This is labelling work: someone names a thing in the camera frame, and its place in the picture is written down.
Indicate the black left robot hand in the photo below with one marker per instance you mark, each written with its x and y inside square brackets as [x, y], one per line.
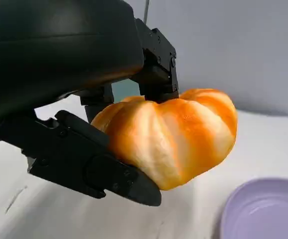
[46, 49]

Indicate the lilac plate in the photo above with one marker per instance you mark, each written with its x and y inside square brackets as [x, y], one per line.
[266, 214]

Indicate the orange and white bread roll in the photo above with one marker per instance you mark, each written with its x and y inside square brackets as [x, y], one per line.
[179, 137]

